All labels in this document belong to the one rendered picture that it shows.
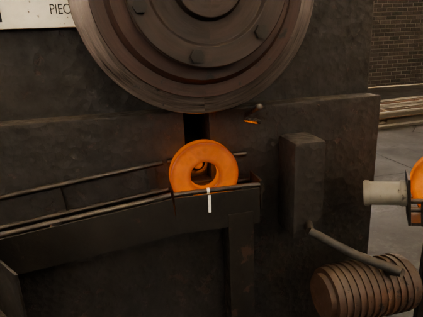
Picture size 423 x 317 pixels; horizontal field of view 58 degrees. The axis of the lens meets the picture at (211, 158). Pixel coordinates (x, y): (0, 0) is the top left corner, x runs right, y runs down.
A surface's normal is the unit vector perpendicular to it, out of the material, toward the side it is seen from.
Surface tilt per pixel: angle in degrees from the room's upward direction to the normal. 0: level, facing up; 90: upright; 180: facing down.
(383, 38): 90
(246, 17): 90
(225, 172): 90
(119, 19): 90
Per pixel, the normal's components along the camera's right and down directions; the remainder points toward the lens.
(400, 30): 0.23, 0.27
